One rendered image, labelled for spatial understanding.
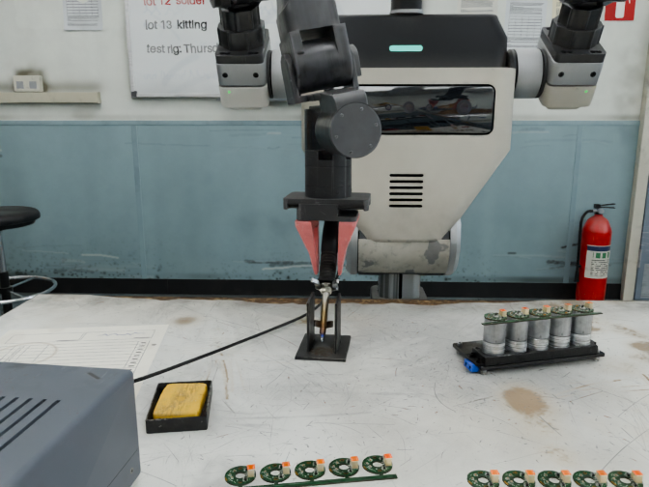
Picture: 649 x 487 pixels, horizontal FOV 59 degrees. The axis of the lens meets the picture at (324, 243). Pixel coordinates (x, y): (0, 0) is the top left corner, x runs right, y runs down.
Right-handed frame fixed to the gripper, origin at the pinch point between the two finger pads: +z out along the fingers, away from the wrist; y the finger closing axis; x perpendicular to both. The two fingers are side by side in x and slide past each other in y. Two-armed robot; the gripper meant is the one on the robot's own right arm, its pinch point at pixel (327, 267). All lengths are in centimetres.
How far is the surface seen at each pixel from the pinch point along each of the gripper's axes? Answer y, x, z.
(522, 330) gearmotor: 22.6, -7.0, 4.7
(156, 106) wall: -124, 242, -23
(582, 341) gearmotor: 30.2, -4.0, 6.8
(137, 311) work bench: -29.0, 6.4, 9.3
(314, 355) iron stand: -0.9, -6.7, 9.0
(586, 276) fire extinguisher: 112, 245, 67
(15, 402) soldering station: -16.4, -37.6, -0.2
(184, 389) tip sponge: -12.1, -19.1, 7.9
